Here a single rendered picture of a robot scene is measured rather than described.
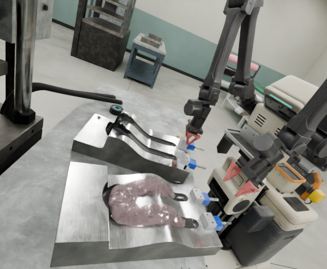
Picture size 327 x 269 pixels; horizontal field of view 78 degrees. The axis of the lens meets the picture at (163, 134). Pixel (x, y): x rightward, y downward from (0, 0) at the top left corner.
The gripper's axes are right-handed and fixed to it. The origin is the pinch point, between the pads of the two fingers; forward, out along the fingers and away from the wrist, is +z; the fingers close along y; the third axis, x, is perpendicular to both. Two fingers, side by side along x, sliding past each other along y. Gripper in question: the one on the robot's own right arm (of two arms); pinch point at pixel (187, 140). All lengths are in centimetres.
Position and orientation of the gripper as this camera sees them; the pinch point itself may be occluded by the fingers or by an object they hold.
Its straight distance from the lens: 101.0
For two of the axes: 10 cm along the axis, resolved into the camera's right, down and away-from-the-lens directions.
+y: -0.1, 4.8, -8.7
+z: -3.7, 8.1, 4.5
